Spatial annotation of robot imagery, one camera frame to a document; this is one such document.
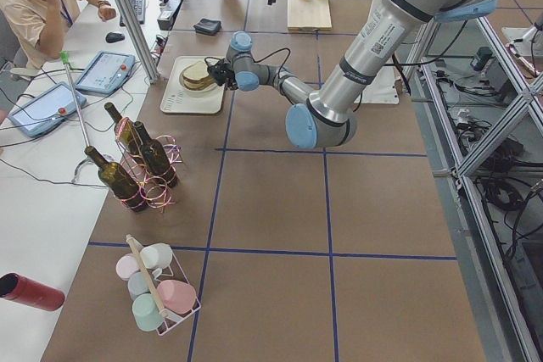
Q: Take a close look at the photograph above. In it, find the dark green wine bottle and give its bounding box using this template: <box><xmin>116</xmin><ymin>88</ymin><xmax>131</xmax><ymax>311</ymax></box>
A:
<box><xmin>85</xmin><ymin>146</ymin><xmax>148</xmax><ymax>212</ymax></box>

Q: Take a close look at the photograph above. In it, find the wooden cutting board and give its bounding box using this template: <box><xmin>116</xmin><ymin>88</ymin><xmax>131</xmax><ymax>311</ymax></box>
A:
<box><xmin>287</xmin><ymin>0</ymin><xmax>333</xmax><ymax>31</ymax></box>

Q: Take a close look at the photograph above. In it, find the pink cup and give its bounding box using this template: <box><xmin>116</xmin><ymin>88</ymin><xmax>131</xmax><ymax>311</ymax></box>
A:
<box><xmin>157</xmin><ymin>280</ymin><xmax>197</xmax><ymax>315</ymax></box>

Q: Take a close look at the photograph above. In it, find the red canister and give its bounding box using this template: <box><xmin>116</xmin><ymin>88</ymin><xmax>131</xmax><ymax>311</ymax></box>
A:
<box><xmin>1</xmin><ymin>273</ymin><xmax>65</xmax><ymax>311</ymax></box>

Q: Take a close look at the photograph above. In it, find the white frosted cup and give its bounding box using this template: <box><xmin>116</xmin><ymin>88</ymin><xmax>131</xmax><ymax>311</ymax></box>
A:
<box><xmin>139</xmin><ymin>242</ymin><xmax>173</xmax><ymax>270</ymax></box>

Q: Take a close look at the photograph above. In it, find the lilac cup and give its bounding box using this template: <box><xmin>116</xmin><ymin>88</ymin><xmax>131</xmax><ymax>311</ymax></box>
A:
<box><xmin>115</xmin><ymin>253</ymin><xmax>140</xmax><ymax>281</ymax></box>

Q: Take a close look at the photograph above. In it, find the mint green cup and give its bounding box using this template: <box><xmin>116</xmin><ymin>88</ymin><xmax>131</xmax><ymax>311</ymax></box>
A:
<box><xmin>132</xmin><ymin>293</ymin><xmax>165</xmax><ymax>331</ymax></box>

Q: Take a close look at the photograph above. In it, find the bread slice on plate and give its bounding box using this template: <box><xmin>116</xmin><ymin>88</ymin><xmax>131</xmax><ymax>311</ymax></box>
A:
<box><xmin>183</xmin><ymin>80</ymin><xmax>216</xmax><ymax>92</ymax></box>

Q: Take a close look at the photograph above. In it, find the cream bear serving tray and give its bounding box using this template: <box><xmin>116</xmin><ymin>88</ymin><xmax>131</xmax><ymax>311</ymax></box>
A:
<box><xmin>160</xmin><ymin>56</ymin><xmax>224</xmax><ymax>114</ymax></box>

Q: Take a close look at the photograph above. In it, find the near blue teach pendant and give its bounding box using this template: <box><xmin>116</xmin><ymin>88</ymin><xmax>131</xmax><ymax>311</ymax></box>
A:
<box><xmin>8</xmin><ymin>82</ymin><xmax>76</xmax><ymax>138</ymax></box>

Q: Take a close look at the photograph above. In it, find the seated person beige shirt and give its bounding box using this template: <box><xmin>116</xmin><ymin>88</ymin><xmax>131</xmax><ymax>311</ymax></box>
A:
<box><xmin>1</xmin><ymin>0</ymin><xmax>116</xmax><ymax>70</ymax></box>

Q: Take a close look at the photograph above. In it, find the white round plate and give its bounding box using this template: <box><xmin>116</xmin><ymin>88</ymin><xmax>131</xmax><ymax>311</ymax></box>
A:
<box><xmin>179</xmin><ymin>64</ymin><xmax>215</xmax><ymax>91</ymax></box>

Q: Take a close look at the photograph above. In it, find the metal stand with clip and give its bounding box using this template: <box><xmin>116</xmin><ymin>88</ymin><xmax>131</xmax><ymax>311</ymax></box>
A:
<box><xmin>58</xmin><ymin>50</ymin><xmax>112</xmax><ymax>186</ymax></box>

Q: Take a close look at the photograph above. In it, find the aluminium frame post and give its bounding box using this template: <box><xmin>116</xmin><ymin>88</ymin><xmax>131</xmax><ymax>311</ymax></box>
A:
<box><xmin>115</xmin><ymin>0</ymin><xmax>160</xmax><ymax>84</ymax></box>

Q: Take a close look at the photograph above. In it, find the green plastic clip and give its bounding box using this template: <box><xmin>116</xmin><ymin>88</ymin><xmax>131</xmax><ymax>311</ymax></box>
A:
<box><xmin>59</xmin><ymin>51</ymin><xmax>73</xmax><ymax>70</ymax></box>

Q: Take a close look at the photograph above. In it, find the copper wire bottle rack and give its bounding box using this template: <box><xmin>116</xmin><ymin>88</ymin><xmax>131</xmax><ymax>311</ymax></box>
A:
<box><xmin>114</xmin><ymin>117</ymin><xmax>182</xmax><ymax>210</ymax></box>

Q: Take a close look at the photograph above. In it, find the folded grey cloth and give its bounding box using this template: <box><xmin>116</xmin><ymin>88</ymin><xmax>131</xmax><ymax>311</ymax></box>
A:
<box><xmin>193</xmin><ymin>18</ymin><xmax>221</xmax><ymax>36</ymax></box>

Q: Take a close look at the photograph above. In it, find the brown bread slice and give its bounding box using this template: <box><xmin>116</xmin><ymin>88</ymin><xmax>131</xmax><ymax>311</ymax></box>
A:
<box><xmin>180</xmin><ymin>61</ymin><xmax>213</xmax><ymax>82</ymax></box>

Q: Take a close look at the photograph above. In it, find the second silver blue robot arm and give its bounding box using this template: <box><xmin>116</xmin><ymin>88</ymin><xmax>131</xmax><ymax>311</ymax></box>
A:
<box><xmin>222</xmin><ymin>0</ymin><xmax>498</xmax><ymax>149</ymax></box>

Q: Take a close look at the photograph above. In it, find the far blue teach pendant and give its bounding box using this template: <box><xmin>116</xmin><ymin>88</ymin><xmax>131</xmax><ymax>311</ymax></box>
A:
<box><xmin>75</xmin><ymin>51</ymin><xmax>136</xmax><ymax>96</ymax></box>

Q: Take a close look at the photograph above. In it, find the white wire cup rack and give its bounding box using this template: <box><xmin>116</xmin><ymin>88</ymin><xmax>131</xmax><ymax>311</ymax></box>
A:
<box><xmin>115</xmin><ymin>235</ymin><xmax>201</xmax><ymax>336</ymax></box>

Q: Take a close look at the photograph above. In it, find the pale blue cup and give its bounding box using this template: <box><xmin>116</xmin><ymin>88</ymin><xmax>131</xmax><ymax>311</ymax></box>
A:
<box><xmin>127</xmin><ymin>271</ymin><xmax>149</xmax><ymax>300</ymax></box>

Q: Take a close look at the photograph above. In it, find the black computer mouse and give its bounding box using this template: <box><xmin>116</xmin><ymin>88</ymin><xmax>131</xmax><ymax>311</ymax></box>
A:
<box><xmin>105</xmin><ymin>31</ymin><xmax>125</xmax><ymax>43</ymax></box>

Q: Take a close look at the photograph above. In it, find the blue teach pendant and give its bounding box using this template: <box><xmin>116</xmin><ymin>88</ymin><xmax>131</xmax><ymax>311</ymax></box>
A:
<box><xmin>8</xmin><ymin>82</ymin><xmax>76</xmax><ymax>138</ymax></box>
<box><xmin>75</xmin><ymin>51</ymin><xmax>136</xmax><ymax>96</ymax></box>

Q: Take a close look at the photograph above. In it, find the black computer box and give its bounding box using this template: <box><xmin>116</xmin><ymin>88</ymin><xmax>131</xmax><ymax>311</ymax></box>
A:
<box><xmin>157</xmin><ymin>0</ymin><xmax>182</xmax><ymax>31</ymax></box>

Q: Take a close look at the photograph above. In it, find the black keyboard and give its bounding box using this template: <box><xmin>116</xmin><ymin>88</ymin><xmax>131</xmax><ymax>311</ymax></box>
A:
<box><xmin>129</xmin><ymin>0</ymin><xmax>147</xmax><ymax>25</ymax></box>

